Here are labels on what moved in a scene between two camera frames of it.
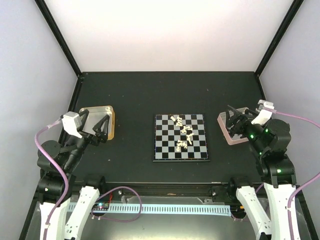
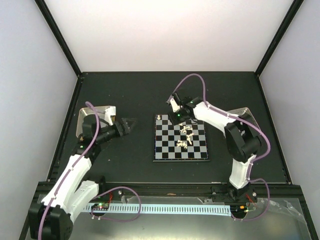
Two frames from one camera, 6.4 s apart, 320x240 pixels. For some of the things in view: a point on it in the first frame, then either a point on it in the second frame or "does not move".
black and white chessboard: x=180 y=137 does not move
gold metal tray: x=95 y=115 does not move
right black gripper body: x=241 y=129 -> x=179 y=118
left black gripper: x=100 y=135 -> x=124 y=121
